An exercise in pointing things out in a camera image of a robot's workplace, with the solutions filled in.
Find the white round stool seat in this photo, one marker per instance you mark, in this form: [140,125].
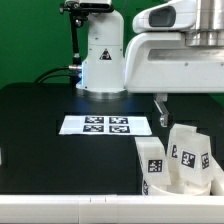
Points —
[177,187]

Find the paper sheet with markers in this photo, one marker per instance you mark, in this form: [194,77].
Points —
[105,125]

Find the white L-shaped fence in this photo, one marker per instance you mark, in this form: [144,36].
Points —
[57,209]

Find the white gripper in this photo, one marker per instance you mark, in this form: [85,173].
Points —
[160,62]

